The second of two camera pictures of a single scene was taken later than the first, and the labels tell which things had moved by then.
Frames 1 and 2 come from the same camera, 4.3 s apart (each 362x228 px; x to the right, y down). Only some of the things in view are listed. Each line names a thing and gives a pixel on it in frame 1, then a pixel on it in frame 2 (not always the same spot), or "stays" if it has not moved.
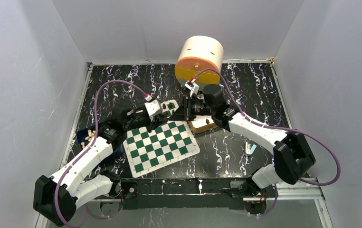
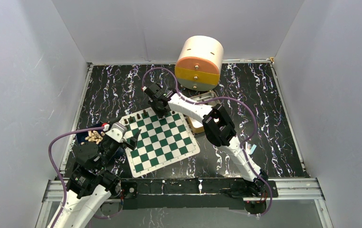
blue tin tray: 118,150 stays
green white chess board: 168,142 stays
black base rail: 160,193 stays
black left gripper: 157,121 → 132,141
